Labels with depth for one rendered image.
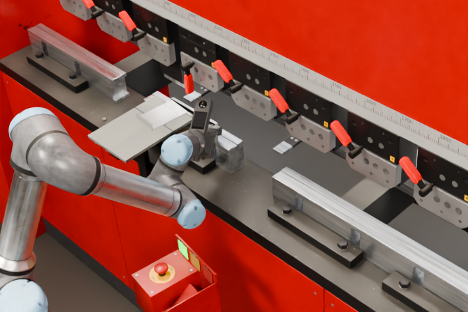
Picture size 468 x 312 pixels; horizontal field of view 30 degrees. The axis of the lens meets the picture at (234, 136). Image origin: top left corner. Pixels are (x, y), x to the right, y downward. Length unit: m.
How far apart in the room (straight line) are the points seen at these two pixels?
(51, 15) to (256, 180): 1.18
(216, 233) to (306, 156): 1.49
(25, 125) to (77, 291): 1.58
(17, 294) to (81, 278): 1.41
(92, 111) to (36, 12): 0.56
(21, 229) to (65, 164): 0.28
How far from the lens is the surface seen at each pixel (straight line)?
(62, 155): 1.98
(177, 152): 2.24
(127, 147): 2.55
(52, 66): 3.14
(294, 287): 2.43
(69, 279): 3.61
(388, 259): 2.27
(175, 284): 2.44
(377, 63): 1.92
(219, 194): 2.53
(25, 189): 2.13
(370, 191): 2.52
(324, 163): 3.98
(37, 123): 2.05
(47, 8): 3.35
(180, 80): 2.59
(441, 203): 2.00
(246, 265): 2.56
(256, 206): 2.49
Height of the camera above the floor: 2.57
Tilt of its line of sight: 38 degrees down
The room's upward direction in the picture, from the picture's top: 5 degrees counter-clockwise
